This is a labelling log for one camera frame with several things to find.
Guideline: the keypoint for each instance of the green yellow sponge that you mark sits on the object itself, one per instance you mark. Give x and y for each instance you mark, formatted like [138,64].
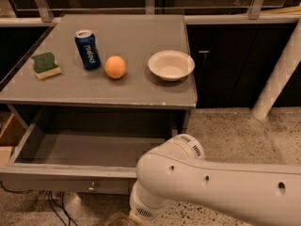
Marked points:
[45,65]

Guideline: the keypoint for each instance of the metal drawer knob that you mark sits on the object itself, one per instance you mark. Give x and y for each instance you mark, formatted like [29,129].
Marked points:
[92,187]

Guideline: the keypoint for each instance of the dark wall cabinet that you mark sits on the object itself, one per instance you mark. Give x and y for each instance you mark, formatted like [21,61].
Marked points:
[234,61]

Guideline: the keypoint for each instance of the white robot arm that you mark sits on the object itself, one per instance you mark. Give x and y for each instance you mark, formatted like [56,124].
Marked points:
[260,194]

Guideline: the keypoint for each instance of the grey top drawer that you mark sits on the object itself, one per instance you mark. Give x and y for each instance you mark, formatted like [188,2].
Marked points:
[67,148]

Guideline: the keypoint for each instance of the white paper bowl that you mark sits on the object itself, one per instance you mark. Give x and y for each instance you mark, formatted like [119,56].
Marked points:
[171,65]

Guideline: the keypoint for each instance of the blue Pepsi can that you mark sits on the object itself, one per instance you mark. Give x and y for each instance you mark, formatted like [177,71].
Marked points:
[86,45]

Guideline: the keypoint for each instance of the orange fruit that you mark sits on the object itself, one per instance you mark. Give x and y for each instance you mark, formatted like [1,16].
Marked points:
[115,67]

